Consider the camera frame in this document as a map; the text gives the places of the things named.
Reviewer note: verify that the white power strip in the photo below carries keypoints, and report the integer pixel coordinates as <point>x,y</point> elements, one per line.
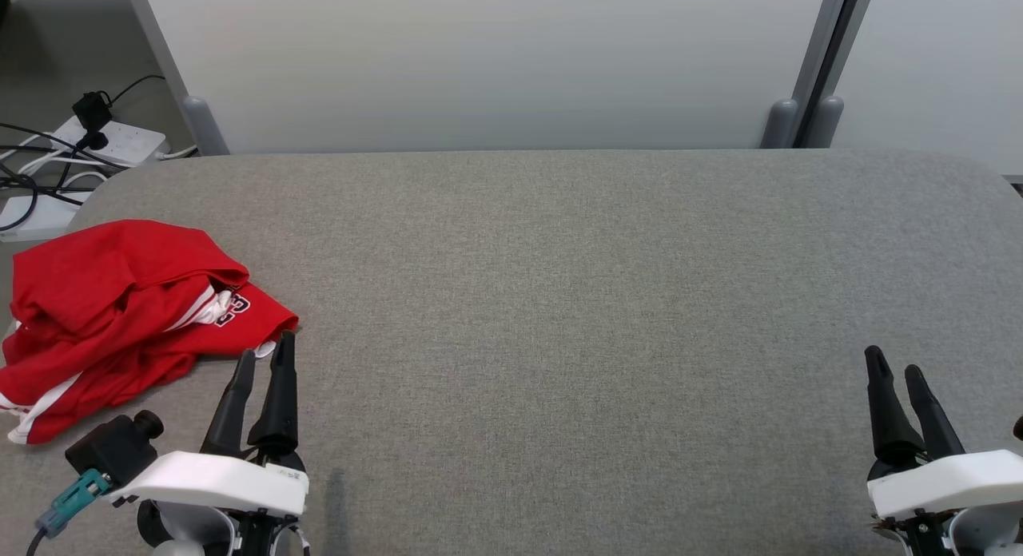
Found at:
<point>128,140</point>

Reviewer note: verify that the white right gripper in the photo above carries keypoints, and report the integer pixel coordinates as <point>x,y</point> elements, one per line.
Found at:
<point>951,480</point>

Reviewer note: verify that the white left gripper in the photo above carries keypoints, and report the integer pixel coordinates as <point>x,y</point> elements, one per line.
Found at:
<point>216,480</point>

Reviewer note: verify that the grey partition post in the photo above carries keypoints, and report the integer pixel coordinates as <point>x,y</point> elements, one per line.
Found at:
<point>823,125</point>
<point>204,125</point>
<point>782,125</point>

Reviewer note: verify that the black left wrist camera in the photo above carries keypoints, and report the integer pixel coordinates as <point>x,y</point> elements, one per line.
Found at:
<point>112,448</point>

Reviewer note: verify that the black plug adapter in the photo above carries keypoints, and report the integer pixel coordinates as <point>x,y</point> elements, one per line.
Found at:
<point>92,109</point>

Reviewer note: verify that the red shirt with white trim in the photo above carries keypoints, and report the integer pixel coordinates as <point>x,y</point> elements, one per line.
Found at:
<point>96,300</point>

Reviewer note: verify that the white power adapter box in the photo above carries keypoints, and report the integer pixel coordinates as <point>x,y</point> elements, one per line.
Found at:
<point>40,216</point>

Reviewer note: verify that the wide white partition panel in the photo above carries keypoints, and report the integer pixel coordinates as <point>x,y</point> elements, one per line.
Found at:
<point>479,61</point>

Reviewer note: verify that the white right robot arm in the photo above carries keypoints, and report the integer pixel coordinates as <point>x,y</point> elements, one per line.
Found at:
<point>991,532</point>

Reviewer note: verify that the narrow white partition panel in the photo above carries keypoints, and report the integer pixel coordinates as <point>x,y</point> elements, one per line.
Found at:
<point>943,61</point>

